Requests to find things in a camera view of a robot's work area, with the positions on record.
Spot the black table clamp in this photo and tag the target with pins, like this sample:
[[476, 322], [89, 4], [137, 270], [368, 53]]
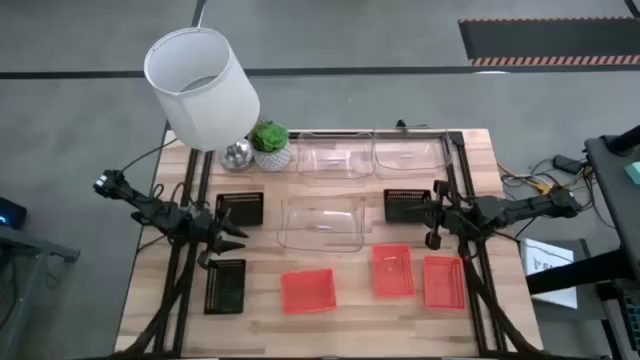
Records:
[[401, 125]]

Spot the black device with blue light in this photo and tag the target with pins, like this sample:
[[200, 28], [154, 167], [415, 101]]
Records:
[[12, 212]]

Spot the black aluminium cross rail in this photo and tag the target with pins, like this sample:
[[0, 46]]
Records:
[[410, 133]]

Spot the black crate with teal contents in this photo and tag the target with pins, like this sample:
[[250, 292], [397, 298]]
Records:
[[632, 315]]

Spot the black metal beam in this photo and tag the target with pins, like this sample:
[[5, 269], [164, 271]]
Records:
[[575, 272]]

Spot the black cart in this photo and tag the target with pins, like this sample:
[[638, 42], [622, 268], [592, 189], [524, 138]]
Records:
[[620, 210]]

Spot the green succulent in white pot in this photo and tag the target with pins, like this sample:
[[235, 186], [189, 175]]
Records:
[[270, 136]]

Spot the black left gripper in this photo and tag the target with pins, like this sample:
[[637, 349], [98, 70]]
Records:
[[207, 230]]

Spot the teal box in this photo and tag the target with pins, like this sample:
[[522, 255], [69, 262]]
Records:
[[634, 172]]

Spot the black power adapter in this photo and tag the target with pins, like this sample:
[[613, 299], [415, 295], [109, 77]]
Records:
[[567, 164]]

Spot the black slotted plastic basket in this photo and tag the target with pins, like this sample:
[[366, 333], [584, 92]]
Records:
[[240, 210], [225, 287], [397, 200]]

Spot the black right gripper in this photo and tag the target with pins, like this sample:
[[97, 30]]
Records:
[[452, 215]]

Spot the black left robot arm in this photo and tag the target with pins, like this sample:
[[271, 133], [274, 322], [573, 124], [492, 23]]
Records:
[[150, 207]]

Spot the white shade chrome table lamp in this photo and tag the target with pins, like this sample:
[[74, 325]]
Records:
[[200, 110]]

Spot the red slotted plastic basket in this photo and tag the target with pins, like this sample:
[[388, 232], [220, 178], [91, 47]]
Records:
[[445, 282], [392, 272], [307, 292]]

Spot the black hazard-striped floor mat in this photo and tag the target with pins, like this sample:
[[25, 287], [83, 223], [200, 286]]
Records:
[[550, 40]]

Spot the clear plastic bin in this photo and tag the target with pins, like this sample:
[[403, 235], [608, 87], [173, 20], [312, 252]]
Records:
[[332, 160], [410, 160], [320, 220]]

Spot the white paper sheet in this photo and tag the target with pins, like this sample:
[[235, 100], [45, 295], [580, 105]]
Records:
[[545, 255]]

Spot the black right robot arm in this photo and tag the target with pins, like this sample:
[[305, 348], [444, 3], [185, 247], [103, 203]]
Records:
[[530, 205]]

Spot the grey side table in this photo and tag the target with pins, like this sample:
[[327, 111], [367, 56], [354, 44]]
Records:
[[30, 240]]

